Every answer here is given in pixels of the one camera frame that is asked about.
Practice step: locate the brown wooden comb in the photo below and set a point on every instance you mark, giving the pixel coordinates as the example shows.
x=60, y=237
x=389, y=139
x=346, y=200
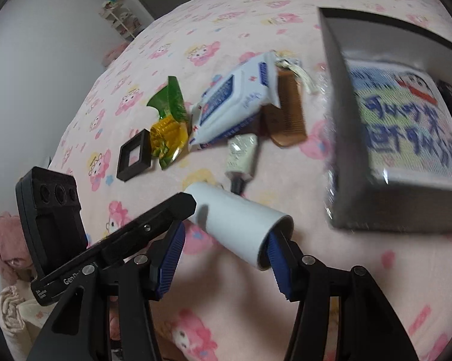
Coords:
x=286, y=120

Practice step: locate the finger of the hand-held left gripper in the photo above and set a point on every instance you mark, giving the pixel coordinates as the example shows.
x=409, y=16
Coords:
x=154, y=221

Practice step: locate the white cylindrical tube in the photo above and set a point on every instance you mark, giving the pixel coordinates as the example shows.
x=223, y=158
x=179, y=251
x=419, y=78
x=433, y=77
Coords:
x=229, y=218

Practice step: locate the white and blue wipes packet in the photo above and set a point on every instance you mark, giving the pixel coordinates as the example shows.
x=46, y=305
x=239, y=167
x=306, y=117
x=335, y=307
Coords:
x=229, y=101

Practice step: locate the white shelf rack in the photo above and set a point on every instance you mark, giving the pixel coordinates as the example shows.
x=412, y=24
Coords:
x=118, y=17

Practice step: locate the small black square box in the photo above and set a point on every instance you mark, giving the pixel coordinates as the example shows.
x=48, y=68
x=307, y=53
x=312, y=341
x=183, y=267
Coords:
x=126, y=162

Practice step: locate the pink printed blanket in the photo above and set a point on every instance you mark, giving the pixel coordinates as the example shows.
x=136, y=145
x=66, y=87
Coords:
x=248, y=26

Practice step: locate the cartoon printed packet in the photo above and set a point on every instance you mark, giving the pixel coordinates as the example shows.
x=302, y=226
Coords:
x=399, y=120

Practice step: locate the grey storage box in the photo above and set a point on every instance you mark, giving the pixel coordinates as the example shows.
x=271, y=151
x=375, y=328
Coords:
x=346, y=128

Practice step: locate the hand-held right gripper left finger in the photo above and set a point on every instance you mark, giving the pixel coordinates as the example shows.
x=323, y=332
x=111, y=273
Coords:
x=170, y=263

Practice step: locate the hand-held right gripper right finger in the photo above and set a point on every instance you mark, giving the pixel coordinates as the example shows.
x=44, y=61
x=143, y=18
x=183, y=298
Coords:
x=282, y=270

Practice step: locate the cream tube with black cap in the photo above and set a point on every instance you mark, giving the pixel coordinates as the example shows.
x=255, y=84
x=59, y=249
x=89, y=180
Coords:
x=242, y=154

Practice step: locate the green yellow corn packet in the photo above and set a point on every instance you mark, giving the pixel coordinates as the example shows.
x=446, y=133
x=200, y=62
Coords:
x=167, y=131

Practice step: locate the pink plush toy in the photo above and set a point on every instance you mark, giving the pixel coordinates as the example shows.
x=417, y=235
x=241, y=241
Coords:
x=3, y=248

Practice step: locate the cream cloth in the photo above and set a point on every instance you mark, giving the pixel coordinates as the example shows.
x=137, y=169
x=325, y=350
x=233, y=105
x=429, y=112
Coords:
x=11, y=308

